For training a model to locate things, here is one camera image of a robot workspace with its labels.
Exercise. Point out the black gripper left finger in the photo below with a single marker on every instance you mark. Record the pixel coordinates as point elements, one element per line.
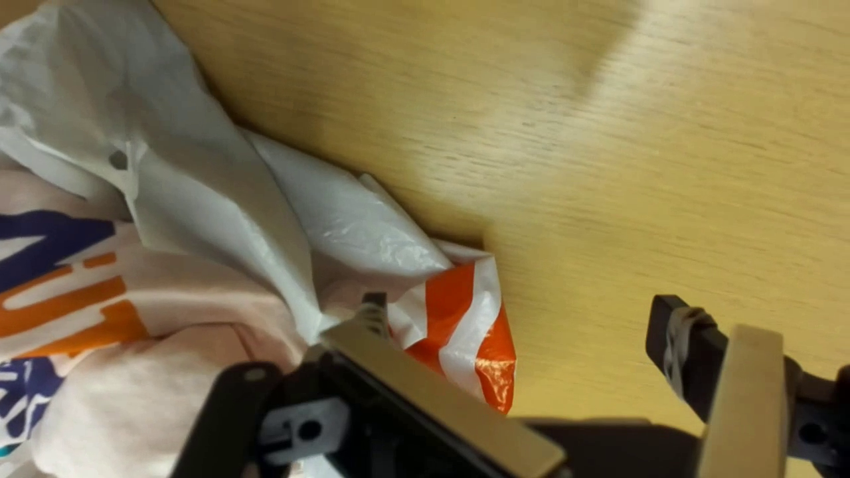
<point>360,404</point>

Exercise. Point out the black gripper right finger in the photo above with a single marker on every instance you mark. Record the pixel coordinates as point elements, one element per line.
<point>757,404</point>

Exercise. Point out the white orange plastic bag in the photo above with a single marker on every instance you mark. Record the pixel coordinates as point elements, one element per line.
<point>101,96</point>

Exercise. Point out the pink printed cloth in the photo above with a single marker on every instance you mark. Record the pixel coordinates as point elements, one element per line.
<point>111,349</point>

